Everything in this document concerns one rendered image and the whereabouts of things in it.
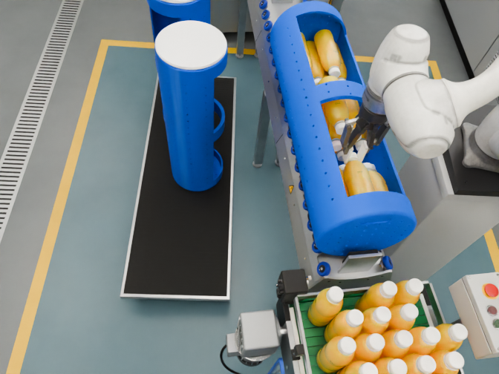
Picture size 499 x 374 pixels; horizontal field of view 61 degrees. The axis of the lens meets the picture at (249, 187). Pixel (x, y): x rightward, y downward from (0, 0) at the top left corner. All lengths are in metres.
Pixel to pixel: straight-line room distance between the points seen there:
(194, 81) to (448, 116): 1.05
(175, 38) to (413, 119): 1.12
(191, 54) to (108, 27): 1.93
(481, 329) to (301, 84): 0.86
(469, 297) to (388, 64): 0.67
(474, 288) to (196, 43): 1.27
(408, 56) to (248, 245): 1.62
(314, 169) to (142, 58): 2.25
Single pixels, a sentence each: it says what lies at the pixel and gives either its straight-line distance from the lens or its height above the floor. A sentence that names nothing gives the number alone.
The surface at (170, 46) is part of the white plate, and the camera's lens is 1.73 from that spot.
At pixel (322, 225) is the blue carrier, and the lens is 1.16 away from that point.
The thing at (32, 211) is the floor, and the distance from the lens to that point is 2.64.
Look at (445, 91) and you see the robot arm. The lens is 0.90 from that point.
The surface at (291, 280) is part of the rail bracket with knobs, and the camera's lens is 1.23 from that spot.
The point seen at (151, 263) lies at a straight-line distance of 2.17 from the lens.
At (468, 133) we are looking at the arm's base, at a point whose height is 1.07.
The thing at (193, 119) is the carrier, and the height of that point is 0.75.
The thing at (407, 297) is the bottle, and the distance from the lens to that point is 1.24.
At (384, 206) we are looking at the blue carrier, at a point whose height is 1.23.
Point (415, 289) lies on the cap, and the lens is 1.21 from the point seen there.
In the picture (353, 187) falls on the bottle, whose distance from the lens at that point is 1.20.
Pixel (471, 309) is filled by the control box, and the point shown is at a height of 1.07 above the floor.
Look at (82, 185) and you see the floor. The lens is 2.64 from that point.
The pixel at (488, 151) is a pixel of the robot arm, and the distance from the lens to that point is 1.57.
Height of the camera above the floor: 2.15
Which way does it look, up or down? 58 degrees down
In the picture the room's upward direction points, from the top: 8 degrees clockwise
